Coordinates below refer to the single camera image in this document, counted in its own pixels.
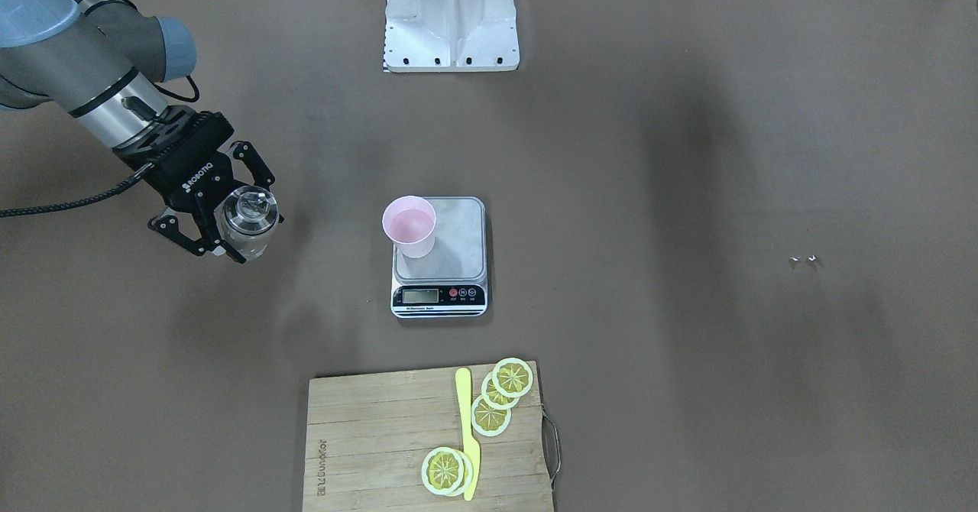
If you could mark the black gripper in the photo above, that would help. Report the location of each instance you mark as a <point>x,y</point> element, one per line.
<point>195,179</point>

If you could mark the clear glass sauce bottle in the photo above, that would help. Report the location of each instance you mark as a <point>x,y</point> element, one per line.
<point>249,241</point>

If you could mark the pink plastic cup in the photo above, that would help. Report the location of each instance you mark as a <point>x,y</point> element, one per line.
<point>409,222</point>

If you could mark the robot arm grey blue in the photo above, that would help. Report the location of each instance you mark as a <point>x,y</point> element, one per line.
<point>106,65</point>

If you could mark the silver digital kitchen scale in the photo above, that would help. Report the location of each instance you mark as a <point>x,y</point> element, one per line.
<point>452,279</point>

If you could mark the bamboo cutting board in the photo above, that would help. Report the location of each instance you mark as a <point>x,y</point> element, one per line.
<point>367,436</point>

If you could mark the yellow plastic knife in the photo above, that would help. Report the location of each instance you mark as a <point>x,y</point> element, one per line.
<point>470,445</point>

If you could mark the lemon slice middle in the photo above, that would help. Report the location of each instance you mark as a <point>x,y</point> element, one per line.
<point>495,398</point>

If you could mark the lemon slice far end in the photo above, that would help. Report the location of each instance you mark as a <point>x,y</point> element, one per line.
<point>513,377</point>

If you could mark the lemon slice top single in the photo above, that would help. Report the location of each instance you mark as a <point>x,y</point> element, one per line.
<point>441,471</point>

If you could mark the lemon slice under single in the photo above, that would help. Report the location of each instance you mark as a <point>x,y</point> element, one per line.
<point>467,474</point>

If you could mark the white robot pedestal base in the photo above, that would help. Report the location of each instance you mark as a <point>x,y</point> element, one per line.
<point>450,36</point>

